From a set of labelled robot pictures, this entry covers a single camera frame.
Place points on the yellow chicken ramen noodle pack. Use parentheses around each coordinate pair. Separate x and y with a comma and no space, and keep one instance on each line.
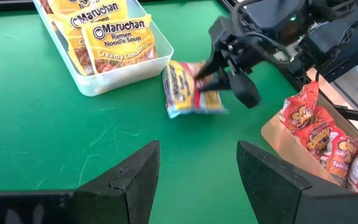
(62,4)
(73,46)
(120,43)

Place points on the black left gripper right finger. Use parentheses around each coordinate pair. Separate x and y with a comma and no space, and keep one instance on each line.
(269,186)

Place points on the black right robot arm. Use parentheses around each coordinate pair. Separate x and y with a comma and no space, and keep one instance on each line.
(337,37)

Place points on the green table mat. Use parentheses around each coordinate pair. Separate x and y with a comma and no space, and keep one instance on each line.
(42,124)

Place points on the blue beef ramen noodle pack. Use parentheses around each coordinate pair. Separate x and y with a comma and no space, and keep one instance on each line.
(179,90)

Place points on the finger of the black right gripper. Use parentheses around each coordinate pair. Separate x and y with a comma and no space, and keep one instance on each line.
(210,67)
(216,84)

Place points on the tan plastic bin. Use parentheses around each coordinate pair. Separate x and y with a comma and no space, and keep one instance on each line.
(278,140)

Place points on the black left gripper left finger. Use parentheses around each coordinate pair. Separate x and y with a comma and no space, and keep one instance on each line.
(129,186)

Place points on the clear plastic bin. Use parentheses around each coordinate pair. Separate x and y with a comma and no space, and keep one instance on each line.
(120,77)

